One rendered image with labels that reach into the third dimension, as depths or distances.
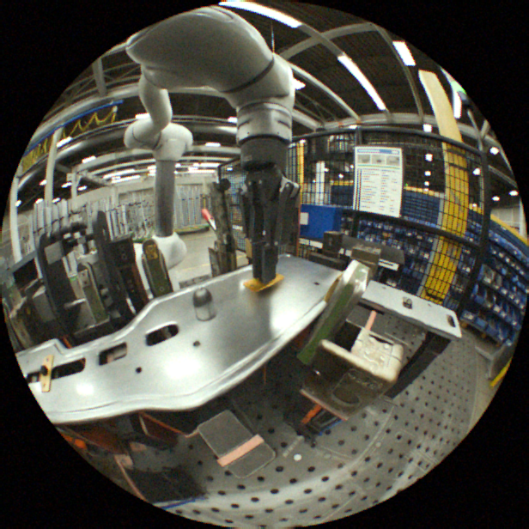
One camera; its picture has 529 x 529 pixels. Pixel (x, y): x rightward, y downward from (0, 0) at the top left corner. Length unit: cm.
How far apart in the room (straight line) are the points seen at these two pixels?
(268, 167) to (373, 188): 56
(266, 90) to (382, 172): 59
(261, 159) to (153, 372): 30
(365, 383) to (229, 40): 34
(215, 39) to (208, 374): 33
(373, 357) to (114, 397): 27
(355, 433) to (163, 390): 45
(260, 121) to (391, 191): 59
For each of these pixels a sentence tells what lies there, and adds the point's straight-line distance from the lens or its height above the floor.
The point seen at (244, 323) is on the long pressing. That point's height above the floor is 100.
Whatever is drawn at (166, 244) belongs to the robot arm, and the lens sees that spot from 85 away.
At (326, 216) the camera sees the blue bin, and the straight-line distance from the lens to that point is 61.
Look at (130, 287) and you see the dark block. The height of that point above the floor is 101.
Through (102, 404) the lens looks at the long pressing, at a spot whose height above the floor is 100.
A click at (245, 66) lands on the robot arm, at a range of 23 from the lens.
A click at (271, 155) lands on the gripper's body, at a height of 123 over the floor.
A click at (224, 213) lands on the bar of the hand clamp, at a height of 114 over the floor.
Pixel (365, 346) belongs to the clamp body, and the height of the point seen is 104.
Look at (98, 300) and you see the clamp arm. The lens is 37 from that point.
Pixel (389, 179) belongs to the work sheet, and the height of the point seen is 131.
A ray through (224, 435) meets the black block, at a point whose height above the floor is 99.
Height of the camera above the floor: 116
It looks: 23 degrees down
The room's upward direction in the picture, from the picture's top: straight up
